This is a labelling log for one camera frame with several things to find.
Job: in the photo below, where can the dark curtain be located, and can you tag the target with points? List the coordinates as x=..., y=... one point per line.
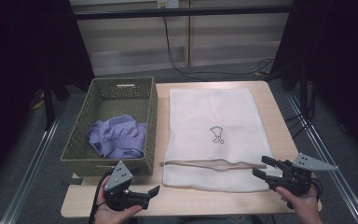
x=338, y=62
x=18, y=62

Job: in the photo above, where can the green woven basket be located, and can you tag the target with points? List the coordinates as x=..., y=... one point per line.
x=118, y=102

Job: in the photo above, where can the person's right hand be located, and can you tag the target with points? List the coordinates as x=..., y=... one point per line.
x=304, y=205

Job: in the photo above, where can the purple garment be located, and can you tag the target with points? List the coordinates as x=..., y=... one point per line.
x=118, y=137

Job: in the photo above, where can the person's clothing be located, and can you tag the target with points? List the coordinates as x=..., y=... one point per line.
x=192, y=220

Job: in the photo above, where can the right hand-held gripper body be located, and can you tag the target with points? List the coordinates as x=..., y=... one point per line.
x=295, y=177

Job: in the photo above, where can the metal floor rail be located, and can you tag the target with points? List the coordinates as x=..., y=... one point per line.
x=31, y=168
x=329, y=161

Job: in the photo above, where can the dark tape piece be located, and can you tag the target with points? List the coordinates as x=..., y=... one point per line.
x=74, y=181

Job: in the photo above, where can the white mesh laundry bag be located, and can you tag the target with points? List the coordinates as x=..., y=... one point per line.
x=214, y=112

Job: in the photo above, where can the person's left hand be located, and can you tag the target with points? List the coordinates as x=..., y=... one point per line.
x=112, y=214

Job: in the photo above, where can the white power outlet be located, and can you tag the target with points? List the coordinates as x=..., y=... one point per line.
x=167, y=3

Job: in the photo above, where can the black horizontal bar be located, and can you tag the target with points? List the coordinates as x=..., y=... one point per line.
x=180, y=12

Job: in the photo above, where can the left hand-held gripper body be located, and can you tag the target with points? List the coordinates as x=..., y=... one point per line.
x=118, y=178

